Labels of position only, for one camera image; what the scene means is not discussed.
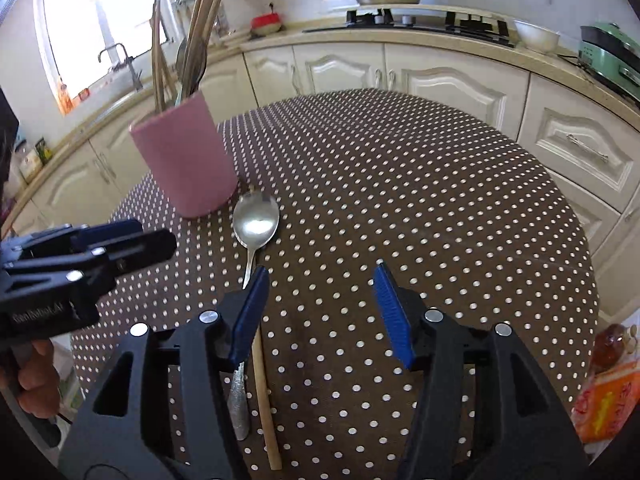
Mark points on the window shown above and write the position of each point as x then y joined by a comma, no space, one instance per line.
90,25

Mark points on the long bamboo chopstick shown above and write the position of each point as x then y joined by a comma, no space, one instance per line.
265,400

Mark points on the grey kitchen faucet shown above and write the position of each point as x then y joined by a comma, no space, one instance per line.
132,67

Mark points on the red lidded bowl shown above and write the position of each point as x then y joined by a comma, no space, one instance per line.
267,22

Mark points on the pink cup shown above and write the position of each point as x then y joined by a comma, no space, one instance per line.
185,160

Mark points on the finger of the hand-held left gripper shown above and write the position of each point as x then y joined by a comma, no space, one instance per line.
107,234
142,251

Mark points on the steel tablespoon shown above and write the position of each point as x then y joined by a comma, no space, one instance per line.
256,222

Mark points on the cream lower cabinets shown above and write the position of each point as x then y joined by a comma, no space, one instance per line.
450,80

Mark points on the white bowl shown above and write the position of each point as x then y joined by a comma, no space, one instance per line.
537,35

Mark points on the small orange jar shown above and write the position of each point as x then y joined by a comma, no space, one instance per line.
83,94

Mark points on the bunch of wooden chopsticks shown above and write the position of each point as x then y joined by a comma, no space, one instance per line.
197,25

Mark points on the brown polka dot tablecloth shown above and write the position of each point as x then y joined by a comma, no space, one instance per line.
400,185

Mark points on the person's left hand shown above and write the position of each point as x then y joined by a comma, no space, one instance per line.
39,375

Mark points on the black gas stove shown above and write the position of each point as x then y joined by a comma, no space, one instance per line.
475,27

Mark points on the dark steel spoon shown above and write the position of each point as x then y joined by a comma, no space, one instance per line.
194,72

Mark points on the orange bottle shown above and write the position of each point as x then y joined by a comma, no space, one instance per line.
65,97

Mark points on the green electric cooker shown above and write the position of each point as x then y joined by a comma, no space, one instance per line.
605,45

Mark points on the glass jar with black lid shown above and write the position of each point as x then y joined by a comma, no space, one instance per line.
29,162

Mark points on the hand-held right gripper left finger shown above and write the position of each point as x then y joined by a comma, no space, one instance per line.
250,310

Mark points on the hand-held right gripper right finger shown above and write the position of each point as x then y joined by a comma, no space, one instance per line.
392,320

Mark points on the orange snack bag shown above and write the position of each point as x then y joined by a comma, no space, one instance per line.
605,405

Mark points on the amber plastic bottle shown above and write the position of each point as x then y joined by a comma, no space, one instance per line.
607,347

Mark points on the small green label jar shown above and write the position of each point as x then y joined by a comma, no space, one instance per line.
44,152

